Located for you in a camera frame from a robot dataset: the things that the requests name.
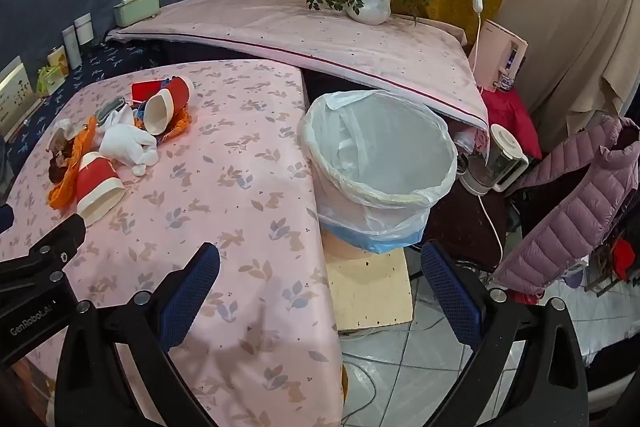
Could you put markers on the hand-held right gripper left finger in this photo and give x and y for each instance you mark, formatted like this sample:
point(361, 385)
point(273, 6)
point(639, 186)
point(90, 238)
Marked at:
point(192, 297)

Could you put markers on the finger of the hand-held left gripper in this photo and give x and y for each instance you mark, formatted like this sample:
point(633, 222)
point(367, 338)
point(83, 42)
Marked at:
point(50, 244)
point(5, 218)

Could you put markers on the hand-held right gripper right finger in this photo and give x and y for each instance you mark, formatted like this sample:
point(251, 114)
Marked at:
point(452, 297)

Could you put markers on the plain orange wrapper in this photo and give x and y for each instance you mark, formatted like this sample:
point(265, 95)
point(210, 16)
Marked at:
point(62, 189)

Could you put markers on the red paper cup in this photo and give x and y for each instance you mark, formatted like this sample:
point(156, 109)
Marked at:
point(97, 187)
point(172, 99)

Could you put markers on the brown snack wrapper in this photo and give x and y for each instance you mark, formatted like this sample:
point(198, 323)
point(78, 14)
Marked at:
point(57, 162)

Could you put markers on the bin with white plastic liner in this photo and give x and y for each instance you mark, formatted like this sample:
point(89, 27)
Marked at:
point(380, 147)

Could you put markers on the orange wrapper with blue print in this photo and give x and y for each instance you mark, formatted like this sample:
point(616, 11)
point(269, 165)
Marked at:
point(181, 124)

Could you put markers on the dark brown cloth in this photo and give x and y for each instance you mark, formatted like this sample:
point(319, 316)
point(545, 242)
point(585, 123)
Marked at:
point(460, 222)

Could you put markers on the cardboard sheet under bin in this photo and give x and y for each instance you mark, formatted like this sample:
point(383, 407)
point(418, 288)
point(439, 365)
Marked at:
point(370, 287)

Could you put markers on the white hardcover book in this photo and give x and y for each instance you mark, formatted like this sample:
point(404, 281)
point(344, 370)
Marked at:
point(15, 94)

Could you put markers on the pink down jacket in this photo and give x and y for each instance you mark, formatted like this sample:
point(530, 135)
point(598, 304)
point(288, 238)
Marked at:
point(565, 227)

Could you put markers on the small green box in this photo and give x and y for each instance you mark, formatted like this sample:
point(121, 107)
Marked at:
point(50, 79)

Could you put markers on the grey crumpled cloth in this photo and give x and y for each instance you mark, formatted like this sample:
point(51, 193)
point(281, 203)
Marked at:
point(107, 109)

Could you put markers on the flat red box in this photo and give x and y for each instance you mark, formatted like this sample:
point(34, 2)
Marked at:
point(142, 89)

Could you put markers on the navy floral cloth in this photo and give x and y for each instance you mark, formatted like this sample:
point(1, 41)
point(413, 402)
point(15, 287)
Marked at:
point(100, 62)

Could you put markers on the tall white canister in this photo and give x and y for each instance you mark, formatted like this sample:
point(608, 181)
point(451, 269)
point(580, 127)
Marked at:
point(71, 47)

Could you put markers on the red cloth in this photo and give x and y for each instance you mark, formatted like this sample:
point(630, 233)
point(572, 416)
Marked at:
point(510, 117)

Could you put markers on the white round canister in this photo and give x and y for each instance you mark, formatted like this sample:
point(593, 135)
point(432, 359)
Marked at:
point(83, 29)

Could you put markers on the pink white water dispenser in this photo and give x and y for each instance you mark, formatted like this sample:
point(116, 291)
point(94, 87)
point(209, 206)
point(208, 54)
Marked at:
point(492, 54)

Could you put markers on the pale green tissue box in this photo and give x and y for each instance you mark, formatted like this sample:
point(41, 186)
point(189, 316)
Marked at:
point(137, 9)

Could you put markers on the beige curtain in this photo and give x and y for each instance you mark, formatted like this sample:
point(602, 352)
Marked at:
point(565, 32)

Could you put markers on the folded pink quilt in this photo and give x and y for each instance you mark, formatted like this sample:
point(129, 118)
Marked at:
point(325, 37)

